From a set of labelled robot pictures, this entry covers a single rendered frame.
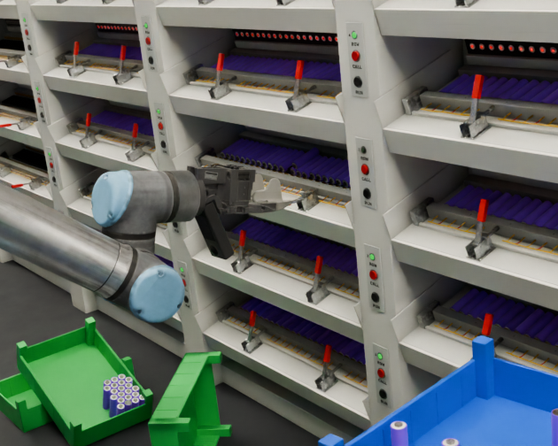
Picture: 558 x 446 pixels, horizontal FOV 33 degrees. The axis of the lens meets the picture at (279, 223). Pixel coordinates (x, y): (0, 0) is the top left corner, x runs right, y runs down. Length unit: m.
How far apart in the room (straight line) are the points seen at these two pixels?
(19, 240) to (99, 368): 1.03
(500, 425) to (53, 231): 0.68
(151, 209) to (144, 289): 0.19
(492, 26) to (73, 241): 0.67
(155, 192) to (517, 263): 0.59
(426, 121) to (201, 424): 0.95
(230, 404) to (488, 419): 1.18
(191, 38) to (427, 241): 0.83
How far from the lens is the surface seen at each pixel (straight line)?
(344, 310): 1.82
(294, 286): 1.95
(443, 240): 1.57
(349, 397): 1.91
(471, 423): 1.16
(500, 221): 1.53
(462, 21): 1.40
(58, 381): 2.34
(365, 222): 1.65
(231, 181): 1.65
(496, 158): 1.41
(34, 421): 2.33
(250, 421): 2.19
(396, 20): 1.50
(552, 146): 1.36
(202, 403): 2.13
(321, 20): 1.64
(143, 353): 2.60
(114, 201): 1.54
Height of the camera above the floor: 1.07
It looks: 18 degrees down
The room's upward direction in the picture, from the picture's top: 6 degrees counter-clockwise
